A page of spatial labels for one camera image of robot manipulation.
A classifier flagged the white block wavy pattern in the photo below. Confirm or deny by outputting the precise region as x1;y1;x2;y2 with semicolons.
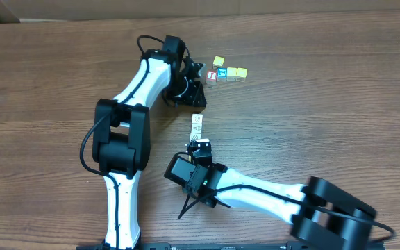
190;133;201;140

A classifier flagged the white block red base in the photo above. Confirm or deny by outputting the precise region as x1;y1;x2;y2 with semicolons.
191;123;202;134

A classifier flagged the white block green pattern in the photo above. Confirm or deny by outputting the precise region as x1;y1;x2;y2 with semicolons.
192;114;203;124

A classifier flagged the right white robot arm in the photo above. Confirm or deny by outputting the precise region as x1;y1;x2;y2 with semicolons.
164;139;376;250

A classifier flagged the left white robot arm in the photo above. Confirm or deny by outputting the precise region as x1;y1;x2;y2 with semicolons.
82;35;207;249

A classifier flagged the red letter block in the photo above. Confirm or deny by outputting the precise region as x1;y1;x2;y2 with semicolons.
206;70;217;85

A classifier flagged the blue letter block upper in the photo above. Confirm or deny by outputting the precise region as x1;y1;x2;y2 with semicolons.
217;68;227;82

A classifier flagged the yellow block top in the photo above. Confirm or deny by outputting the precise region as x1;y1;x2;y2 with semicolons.
212;56;225;69

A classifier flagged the yellow block middle row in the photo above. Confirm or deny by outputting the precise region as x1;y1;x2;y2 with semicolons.
226;67;238;81

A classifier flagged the yellow block row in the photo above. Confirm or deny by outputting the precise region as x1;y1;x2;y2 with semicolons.
236;67;248;82
226;67;238;81

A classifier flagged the yellow block right row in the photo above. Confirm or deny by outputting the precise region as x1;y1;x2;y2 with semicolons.
236;67;248;82

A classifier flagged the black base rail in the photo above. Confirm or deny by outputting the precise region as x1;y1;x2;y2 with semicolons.
76;240;385;250

